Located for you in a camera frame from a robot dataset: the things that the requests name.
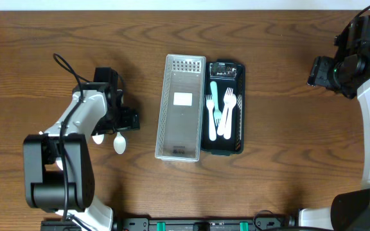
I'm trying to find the white plastic fork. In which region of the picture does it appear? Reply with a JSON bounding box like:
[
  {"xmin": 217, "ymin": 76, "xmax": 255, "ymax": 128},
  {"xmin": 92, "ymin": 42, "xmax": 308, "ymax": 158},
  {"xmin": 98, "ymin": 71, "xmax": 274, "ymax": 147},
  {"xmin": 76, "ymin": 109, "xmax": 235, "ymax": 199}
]
[{"xmin": 206, "ymin": 94, "xmax": 216, "ymax": 141}]

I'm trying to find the pink plastic fork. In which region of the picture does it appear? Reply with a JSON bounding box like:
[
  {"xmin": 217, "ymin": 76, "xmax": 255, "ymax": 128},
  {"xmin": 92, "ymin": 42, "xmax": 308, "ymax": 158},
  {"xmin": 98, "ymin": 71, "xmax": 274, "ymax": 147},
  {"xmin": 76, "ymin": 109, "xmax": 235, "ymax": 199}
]
[{"xmin": 217, "ymin": 87, "xmax": 233, "ymax": 135}]

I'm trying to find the mint green plastic fork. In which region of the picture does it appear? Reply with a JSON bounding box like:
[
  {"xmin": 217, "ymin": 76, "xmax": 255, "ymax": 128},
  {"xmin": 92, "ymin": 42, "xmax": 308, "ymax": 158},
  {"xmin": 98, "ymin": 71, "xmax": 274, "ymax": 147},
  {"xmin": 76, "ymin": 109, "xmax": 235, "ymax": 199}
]
[{"xmin": 210, "ymin": 81, "xmax": 222, "ymax": 126}]

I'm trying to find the white plastic spoon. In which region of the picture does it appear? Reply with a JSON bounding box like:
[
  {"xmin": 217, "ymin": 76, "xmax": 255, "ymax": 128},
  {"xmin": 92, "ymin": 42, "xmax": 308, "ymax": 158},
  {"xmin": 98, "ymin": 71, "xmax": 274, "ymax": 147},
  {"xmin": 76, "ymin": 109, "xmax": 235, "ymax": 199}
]
[
  {"xmin": 92, "ymin": 134, "xmax": 105, "ymax": 144},
  {"xmin": 113, "ymin": 132, "xmax": 127, "ymax": 155},
  {"xmin": 55, "ymin": 157, "xmax": 64, "ymax": 171},
  {"xmin": 223, "ymin": 94, "xmax": 237, "ymax": 139}
]

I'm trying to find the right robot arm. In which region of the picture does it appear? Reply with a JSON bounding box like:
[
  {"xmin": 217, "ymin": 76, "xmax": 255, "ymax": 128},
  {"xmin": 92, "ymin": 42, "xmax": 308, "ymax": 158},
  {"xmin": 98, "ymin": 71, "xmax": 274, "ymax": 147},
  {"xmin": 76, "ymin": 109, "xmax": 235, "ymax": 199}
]
[{"xmin": 297, "ymin": 15, "xmax": 370, "ymax": 230}]

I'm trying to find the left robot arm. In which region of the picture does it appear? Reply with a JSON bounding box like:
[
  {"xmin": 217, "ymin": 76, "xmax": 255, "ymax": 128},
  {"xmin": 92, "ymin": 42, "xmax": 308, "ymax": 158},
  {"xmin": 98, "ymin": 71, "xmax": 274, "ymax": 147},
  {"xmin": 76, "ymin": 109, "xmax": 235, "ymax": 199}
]
[{"xmin": 23, "ymin": 67, "xmax": 140, "ymax": 230}]

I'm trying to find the clear perforated plastic basket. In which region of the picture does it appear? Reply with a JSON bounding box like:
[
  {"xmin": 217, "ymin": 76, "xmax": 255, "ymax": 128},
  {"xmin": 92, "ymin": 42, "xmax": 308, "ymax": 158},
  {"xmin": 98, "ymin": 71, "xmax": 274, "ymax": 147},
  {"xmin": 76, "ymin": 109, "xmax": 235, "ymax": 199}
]
[{"xmin": 155, "ymin": 54, "xmax": 206, "ymax": 162}]

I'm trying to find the black perforated plastic basket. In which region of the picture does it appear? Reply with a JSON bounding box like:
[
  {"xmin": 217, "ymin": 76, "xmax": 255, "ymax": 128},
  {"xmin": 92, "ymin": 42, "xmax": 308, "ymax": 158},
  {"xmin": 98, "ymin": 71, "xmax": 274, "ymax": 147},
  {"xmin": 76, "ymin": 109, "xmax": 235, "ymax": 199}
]
[{"xmin": 201, "ymin": 60, "xmax": 245, "ymax": 156}]

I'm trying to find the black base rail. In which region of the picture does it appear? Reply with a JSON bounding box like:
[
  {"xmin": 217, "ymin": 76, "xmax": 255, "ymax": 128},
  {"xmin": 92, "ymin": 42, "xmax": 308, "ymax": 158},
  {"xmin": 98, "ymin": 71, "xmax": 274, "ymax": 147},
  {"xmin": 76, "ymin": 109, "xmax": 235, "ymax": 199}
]
[{"xmin": 110, "ymin": 210, "xmax": 298, "ymax": 231}]

